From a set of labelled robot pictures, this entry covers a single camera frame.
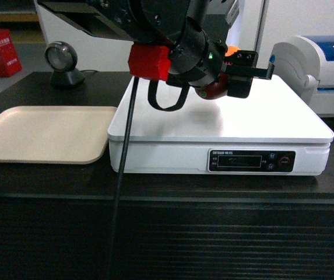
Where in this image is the black gripper orange gear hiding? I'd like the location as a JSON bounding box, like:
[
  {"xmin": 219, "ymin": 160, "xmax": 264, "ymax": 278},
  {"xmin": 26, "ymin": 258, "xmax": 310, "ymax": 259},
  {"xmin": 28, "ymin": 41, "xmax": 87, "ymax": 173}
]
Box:
[{"xmin": 220, "ymin": 45, "xmax": 275, "ymax": 99}]

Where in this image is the dark red mango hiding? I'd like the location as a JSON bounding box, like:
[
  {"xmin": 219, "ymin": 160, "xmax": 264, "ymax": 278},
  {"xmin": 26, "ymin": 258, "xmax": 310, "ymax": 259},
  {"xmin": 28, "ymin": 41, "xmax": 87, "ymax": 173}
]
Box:
[{"xmin": 195, "ymin": 79, "xmax": 228, "ymax": 100}]

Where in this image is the white electronic checkout scale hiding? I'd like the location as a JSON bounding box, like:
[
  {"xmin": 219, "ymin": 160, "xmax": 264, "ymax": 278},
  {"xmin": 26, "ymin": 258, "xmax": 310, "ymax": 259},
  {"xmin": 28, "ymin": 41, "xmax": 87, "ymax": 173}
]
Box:
[{"xmin": 107, "ymin": 73, "xmax": 334, "ymax": 176}]

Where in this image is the white blue label printer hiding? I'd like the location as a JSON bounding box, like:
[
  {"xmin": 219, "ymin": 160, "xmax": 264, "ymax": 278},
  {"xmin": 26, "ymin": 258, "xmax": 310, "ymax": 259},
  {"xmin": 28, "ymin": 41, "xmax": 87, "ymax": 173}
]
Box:
[{"xmin": 271, "ymin": 36, "xmax": 334, "ymax": 117}]

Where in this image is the black round barcode scanner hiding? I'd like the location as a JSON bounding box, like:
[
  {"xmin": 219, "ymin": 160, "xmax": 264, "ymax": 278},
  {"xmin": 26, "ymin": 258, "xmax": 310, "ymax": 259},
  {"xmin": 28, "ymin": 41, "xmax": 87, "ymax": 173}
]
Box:
[{"xmin": 45, "ymin": 41, "xmax": 85, "ymax": 89}]

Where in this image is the beige plastic tray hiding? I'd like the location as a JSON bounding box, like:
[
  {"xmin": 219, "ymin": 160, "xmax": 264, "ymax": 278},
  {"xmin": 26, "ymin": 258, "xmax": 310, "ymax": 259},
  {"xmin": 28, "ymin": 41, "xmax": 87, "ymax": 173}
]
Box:
[{"xmin": 0, "ymin": 106, "xmax": 117, "ymax": 165}]

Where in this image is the red fire extinguisher box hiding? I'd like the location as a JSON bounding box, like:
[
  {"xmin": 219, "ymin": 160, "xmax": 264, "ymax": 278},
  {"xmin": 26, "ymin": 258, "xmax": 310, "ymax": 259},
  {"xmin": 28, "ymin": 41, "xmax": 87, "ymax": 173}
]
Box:
[{"xmin": 0, "ymin": 29, "xmax": 22, "ymax": 78}]

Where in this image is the red wrist camera mount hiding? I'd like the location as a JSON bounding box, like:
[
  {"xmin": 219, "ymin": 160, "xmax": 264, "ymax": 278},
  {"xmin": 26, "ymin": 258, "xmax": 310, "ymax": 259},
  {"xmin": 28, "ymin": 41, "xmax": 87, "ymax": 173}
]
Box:
[{"xmin": 128, "ymin": 43, "xmax": 171, "ymax": 81}]

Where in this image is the black looped cable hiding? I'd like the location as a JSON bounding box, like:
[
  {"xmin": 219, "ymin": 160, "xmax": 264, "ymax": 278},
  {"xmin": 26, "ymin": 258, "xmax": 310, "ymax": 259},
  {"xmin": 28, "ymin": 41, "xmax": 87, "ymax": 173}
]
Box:
[{"xmin": 147, "ymin": 80, "xmax": 189, "ymax": 111}]

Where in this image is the black hanging cable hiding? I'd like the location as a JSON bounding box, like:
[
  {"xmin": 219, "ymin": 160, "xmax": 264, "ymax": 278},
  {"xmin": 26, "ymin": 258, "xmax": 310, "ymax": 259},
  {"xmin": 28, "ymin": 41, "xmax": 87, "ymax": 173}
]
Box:
[{"xmin": 106, "ymin": 76, "xmax": 140, "ymax": 280}]

